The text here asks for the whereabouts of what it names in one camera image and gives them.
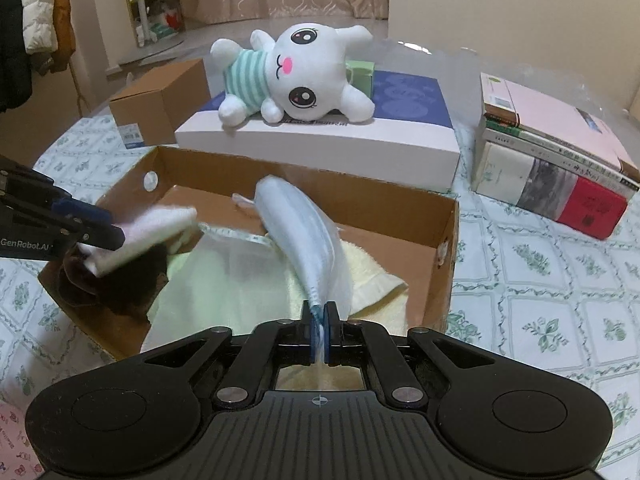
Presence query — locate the pale yellow towel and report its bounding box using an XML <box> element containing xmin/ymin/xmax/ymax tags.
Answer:
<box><xmin>170</xmin><ymin>237</ymin><xmax>409</xmax><ymax>334</ymax></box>

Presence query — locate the light green cloth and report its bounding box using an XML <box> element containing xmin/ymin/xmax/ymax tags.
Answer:
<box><xmin>140</xmin><ymin>247</ymin><xmax>312</xmax><ymax>357</ymax></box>

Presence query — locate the white plush toy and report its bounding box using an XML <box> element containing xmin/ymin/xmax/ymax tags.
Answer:
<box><xmin>209</xmin><ymin>21</ymin><xmax>376</xmax><ymax>129</ymax></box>

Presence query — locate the pink cover book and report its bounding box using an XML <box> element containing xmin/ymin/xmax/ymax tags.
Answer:
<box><xmin>480</xmin><ymin>72</ymin><xmax>640</xmax><ymax>182</ymax></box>

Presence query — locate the small closed cardboard box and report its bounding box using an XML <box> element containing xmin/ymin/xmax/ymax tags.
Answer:
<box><xmin>109</xmin><ymin>58</ymin><xmax>210</xmax><ymax>152</ymax></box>

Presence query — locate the white spine book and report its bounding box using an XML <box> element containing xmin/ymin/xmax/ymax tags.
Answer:
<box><xmin>481</xmin><ymin>126</ymin><xmax>626</xmax><ymax>183</ymax></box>

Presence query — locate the green spine book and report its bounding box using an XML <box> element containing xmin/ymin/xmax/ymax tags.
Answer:
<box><xmin>482</xmin><ymin>114</ymin><xmax>628</xmax><ymax>173</ymax></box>

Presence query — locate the white cloth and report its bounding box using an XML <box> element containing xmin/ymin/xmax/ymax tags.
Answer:
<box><xmin>82</xmin><ymin>204</ymin><xmax>200</xmax><ymax>277</ymax></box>

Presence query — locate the white puffer jacket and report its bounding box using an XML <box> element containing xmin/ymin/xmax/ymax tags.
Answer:
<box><xmin>21</xmin><ymin>0</ymin><xmax>64</xmax><ymax>57</ymax></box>

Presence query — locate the small green box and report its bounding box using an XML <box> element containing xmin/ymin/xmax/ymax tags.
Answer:
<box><xmin>345</xmin><ymin>60</ymin><xmax>376</xmax><ymax>107</ymax></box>

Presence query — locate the white and blue flat box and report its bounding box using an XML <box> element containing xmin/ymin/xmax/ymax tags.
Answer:
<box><xmin>174</xmin><ymin>69</ymin><xmax>462</xmax><ymax>194</ymax></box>

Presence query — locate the brown fuzzy cloth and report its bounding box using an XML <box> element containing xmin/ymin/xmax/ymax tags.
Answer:
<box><xmin>56</xmin><ymin>242</ymin><xmax>172</xmax><ymax>327</ymax></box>

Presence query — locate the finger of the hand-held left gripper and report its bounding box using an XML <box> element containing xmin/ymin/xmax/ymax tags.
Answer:
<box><xmin>27</xmin><ymin>210</ymin><xmax>126</xmax><ymax>252</ymax></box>
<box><xmin>0</xmin><ymin>155</ymin><xmax>111</xmax><ymax>222</ymax></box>

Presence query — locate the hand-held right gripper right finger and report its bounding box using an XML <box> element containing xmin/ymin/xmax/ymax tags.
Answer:
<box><xmin>322</xmin><ymin>301</ymin><xmax>502</xmax><ymax>409</ymax></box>

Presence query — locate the pink lidded cup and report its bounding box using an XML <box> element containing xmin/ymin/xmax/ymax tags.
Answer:
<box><xmin>0</xmin><ymin>400</ymin><xmax>47</xmax><ymax>480</ymax></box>

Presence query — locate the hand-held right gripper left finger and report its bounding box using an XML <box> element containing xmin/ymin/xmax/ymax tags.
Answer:
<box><xmin>141</xmin><ymin>301</ymin><xmax>324</xmax><ymax>409</ymax></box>

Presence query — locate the orange brown jacket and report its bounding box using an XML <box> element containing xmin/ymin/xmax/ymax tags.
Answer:
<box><xmin>46</xmin><ymin>0</ymin><xmax>77</xmax><ymax>75</ymax></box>

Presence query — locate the blue face mask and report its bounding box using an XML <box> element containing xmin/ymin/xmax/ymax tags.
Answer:
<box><xmin>232</xmin><ymin>175</ymin><xmax>359</xmax><ymax>362</ymax></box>

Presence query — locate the white pole stand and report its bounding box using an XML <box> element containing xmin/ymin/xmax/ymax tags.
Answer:
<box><xmin>134</xmin><ymin>0</ymin><xmax>152</xmax><ymax>47</ymax></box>

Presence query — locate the black puffer jacket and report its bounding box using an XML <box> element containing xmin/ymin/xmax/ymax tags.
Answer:
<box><xmin>0</xmin><ymin>0</ymin><xmax>57</xmax><ymax>128</ymax></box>

